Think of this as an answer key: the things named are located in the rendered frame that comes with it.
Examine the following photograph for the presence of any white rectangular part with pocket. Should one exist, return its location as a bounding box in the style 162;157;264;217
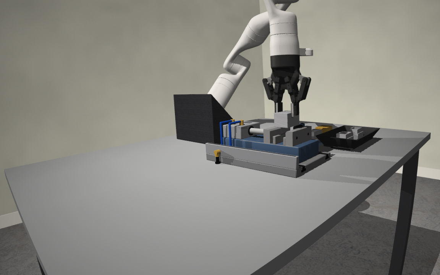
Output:
336;131;353;139

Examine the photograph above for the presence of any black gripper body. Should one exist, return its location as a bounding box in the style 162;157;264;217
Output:
270;55;301;90

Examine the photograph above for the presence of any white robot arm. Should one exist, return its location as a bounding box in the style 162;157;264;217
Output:
208;0;313;108

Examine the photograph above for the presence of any yellow rectangular block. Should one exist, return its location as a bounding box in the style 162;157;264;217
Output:
315;125;332;133

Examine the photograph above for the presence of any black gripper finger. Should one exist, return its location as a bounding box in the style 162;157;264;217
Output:
262;76;285;113
284;74;311;118

